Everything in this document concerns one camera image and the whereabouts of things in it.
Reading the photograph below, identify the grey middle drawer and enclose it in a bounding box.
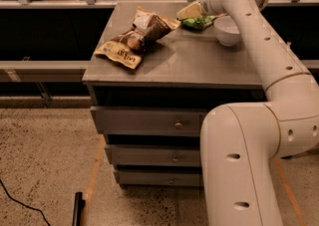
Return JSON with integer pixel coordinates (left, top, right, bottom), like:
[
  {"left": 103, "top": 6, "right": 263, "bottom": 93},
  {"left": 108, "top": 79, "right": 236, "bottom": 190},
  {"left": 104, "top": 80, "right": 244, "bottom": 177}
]
[{"left": 105, "top": 144, "right": 200, "bottom": 167}]

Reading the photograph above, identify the green rice chip bag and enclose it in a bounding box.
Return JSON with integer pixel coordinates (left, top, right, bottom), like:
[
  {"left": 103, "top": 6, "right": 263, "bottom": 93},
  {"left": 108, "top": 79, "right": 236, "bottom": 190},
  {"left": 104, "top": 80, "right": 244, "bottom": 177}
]
[{"left": 181, "top": 15, "right": 214, "bottom": 31}]

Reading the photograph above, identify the brown chip bag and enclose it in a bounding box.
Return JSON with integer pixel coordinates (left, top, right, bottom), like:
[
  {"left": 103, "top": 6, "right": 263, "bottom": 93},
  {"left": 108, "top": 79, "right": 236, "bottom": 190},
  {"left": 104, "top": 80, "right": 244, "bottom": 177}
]
[{"left": 94, "top": 7, "right": 180, "bottom": 70}]

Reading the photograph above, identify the black floor cable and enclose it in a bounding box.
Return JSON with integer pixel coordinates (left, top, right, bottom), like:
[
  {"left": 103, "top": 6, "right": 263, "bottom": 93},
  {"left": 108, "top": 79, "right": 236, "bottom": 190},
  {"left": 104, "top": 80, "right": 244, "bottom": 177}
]
[{"left": 0, "top": 177, "right": 53, "bottom": 226}]

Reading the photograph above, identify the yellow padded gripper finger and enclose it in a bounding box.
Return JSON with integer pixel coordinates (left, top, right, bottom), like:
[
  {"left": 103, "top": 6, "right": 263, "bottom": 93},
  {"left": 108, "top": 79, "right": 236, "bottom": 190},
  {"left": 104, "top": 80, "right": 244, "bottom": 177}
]
[{"left": 176, "top": 1, "right": 202, "bottom": 20}]

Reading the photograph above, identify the grey bottom drawer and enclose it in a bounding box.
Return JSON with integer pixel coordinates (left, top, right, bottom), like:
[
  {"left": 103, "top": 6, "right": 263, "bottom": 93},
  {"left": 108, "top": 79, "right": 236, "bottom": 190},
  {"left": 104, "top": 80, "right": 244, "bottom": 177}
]
[{"left": 114, "top": 169, "right": 203, "bottom": 187}]

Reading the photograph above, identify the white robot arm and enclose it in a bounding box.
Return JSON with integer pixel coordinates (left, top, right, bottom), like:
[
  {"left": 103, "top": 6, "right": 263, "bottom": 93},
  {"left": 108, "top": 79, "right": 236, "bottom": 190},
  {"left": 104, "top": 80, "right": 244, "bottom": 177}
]
[{"left": 200, "top": 0, "right": 319, "bottom": 226}]

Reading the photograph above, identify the grey top drawer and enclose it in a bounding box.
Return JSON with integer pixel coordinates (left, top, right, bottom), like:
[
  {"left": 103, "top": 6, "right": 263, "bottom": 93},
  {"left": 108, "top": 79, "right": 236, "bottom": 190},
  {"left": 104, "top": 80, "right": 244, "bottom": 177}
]
[{"left": 91, "top": 107, "right": 207, "bottom": 137}]

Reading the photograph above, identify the white bowl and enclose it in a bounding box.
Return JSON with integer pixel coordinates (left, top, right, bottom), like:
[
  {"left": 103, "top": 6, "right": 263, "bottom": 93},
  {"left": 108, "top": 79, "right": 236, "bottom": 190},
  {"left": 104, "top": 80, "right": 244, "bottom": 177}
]
[{"left": 214, "top": 16, "right": 240, "bottom": 46}]

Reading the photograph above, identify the grey drawer cabinet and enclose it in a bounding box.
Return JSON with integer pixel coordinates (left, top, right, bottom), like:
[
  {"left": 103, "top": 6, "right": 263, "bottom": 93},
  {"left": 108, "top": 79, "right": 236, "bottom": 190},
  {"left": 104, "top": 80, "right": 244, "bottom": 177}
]
[{"left": 82, "top": 1, "right": 267, "bottom": 191}]

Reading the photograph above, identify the black bar on floor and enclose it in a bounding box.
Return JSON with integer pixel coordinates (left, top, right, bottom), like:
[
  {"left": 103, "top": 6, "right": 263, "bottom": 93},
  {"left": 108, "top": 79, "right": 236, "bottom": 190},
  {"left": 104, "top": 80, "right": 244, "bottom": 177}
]
[{"left": 72, "top": 192, "right": 85, "bottom": 226}]

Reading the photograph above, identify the grey drawer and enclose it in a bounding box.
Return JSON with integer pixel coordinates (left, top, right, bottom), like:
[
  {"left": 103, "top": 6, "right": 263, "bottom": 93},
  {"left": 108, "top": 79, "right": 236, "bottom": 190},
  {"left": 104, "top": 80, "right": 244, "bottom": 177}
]
[
  {"left": 114, "top": 169, "right": 203, "bottom": 187},
  {"left": 105, "top": 144, "right": 200, "bottom": 167},
  {"left": 91, "top": 107, "right": 207, "bottom": 137}
]

